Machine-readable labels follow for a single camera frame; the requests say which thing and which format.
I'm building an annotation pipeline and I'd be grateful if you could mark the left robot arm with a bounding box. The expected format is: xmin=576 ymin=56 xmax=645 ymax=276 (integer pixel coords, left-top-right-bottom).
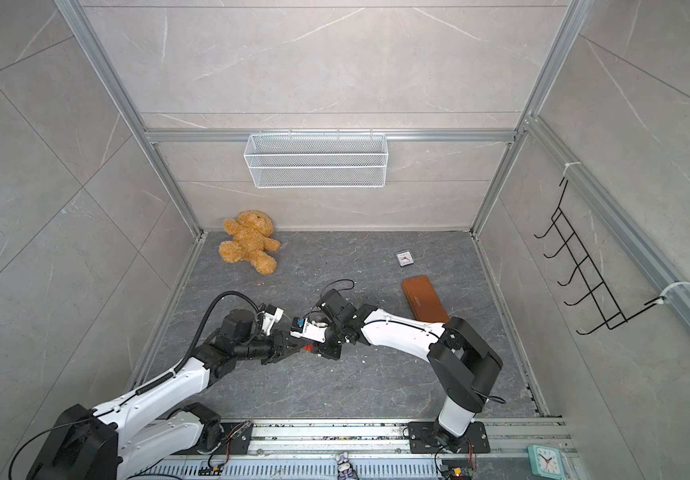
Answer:
xmin=26 ymin=302 xmax=305 ymax=479

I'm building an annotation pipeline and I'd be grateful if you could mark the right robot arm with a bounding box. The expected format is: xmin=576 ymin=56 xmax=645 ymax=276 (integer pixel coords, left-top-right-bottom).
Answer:
xmin=316 ymin=289 xmax=503 ymax=441

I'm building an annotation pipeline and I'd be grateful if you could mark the brown leather wallet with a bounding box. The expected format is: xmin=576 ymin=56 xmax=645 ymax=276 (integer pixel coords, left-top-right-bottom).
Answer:
xmin=401 ymin=275 xmax=449 ymax=323

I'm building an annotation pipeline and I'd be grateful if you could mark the small square pink-white packet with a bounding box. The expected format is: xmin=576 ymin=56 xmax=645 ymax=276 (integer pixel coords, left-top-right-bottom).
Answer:
xmin=396 ymin=250 xmax=415 ymax=267

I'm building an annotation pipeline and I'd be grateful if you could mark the brown teddy bear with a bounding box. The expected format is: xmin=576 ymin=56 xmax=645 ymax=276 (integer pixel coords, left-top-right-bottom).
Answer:
xmin=219 ymin=210 xmax=281 ymax=275

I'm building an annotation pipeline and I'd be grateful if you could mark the small purple toy figure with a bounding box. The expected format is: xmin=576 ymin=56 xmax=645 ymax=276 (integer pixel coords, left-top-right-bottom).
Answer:
xmin=335 ymin=452 xmax=359 ymax=480

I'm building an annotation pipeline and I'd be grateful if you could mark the teal alarm clock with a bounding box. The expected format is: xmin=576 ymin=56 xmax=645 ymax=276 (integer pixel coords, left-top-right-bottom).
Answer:
xmin=527 ymin=445 xmax=566 ymax=480

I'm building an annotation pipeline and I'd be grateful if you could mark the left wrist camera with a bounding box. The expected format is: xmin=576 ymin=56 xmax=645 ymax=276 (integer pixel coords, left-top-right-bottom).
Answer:
xmin=261 ymin=304 xmax=284 ymax=336

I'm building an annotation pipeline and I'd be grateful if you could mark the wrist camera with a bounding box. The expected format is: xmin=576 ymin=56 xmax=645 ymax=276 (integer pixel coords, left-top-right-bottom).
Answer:
xmin=290 ymin=317 xmax=329 ymax=343
xmin=261 ymin=304 xmax=284 ymax=336

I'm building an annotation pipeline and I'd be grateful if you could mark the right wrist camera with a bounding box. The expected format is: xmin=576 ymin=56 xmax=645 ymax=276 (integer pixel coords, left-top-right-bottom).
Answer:
xmin=290 ymin=317 xmax=329 ymax=343

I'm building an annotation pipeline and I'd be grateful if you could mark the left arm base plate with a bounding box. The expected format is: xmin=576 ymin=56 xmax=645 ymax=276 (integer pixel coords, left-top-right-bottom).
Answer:
xmin=191 ymin=420 xmax=254 ymax=455

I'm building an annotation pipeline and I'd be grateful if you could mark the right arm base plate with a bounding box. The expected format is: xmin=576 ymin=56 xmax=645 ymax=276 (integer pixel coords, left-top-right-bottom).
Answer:
xmin=405 ymin=421 xmax=491 ymax=454

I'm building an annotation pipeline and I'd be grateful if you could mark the white wire mesh basket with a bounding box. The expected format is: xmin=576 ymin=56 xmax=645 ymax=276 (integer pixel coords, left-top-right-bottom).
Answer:
xmin=244 ymin=132 xmax=389 ymax=189

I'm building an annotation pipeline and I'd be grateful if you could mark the black wire hook rack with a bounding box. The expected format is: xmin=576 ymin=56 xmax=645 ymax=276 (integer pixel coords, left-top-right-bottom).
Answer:
xmin=533 ymin=178 xmax=666 ymax=336

